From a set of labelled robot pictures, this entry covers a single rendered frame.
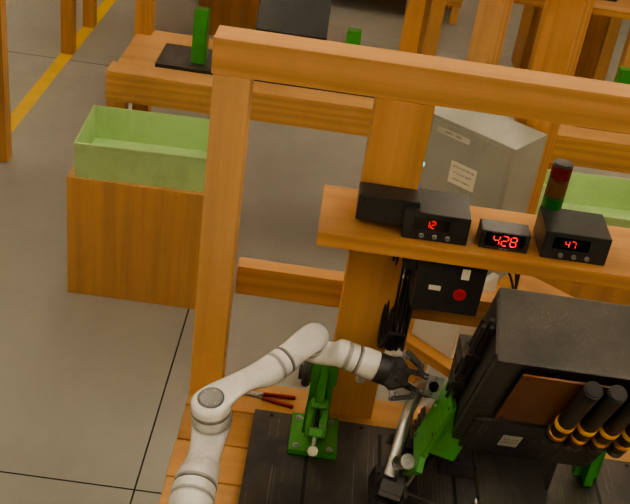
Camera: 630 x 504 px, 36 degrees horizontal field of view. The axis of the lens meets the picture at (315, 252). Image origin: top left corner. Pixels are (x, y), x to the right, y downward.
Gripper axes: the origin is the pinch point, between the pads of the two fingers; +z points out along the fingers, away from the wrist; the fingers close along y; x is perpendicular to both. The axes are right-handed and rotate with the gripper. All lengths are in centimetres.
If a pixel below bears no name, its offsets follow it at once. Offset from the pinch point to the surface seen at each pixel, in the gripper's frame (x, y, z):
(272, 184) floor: 327, 126, -27
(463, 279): -6.3, 26.8, -1.4
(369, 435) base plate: 34.5, -13.7, -0.9
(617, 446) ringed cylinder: -34.2, -2.6, 33.9
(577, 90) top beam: -34, 71, 2
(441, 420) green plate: -8.6, -7.7, 3.1
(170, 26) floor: 523, 273, -133
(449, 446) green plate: -4.4, -12.4, 8.3
